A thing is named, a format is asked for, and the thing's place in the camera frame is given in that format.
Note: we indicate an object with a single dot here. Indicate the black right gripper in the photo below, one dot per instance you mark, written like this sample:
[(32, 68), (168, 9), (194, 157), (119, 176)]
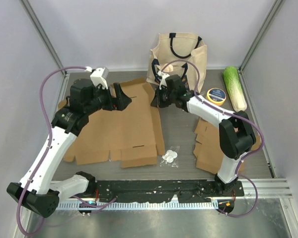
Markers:
[(157, 102)]

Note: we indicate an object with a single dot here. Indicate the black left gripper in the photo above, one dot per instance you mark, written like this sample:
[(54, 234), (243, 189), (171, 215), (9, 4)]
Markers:
[(122, 100)]

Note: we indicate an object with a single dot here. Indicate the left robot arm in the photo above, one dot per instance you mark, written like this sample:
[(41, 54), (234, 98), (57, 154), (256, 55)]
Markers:
[(35, 190)]

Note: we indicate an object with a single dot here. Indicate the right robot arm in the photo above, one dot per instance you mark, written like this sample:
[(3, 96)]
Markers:
[(236, 135)]

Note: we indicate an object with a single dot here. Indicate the small flat cardboard box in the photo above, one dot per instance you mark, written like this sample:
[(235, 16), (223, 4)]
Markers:
[(207, 148)]

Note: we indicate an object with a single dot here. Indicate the wooden ball in bag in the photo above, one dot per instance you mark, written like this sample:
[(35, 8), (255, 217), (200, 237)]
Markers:
[(167, 68)]

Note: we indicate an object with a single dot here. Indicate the beige canvas tote bag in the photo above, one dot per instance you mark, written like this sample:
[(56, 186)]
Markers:
[(187, 52)]

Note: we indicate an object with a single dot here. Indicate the plastic bag of white discs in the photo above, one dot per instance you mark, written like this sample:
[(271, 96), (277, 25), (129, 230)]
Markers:
[(170, 158)]

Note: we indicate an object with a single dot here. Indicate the yellow tape roll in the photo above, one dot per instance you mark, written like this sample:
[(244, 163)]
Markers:
[(217, 96)]

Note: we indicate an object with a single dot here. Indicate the green plush cabbage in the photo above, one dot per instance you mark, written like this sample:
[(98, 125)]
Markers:
[(234, 89)]

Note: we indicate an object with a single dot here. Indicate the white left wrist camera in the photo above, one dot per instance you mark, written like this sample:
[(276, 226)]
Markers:
[(98, 76)]

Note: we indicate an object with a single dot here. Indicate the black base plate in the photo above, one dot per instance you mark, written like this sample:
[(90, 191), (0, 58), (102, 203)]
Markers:
[(159, 191)]

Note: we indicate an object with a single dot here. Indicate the white slotted cable duct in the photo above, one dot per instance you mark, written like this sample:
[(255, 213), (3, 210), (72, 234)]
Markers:
[(172, 205)]

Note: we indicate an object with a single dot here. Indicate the left aluminium frame post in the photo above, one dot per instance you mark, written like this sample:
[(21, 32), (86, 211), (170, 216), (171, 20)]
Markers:
[(41, 32)]

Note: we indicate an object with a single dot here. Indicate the aluminium frame post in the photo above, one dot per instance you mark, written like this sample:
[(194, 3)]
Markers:
[(41, 32), (277, 5)]

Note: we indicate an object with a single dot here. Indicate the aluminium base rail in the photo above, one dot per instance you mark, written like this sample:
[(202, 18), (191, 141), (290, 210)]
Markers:
[(266, 188)]

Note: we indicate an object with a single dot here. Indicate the right aluminium frame post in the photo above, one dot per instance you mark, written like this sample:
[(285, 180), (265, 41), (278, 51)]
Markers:
[(277, 5)]

